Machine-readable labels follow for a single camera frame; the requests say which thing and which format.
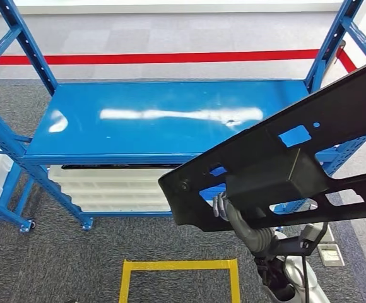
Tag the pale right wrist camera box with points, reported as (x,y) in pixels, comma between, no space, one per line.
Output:
(315,232)

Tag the blue metal shelf rack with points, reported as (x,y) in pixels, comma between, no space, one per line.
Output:
(139,138)

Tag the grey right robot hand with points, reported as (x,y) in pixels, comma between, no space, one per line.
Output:
(220,207)

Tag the black rack caster wheel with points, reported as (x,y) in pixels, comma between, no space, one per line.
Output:
(32,224)

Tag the silver floor socket plate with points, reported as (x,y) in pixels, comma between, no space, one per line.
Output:
(330,235)
(330,255)

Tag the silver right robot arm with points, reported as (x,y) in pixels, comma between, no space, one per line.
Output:
(255,238)

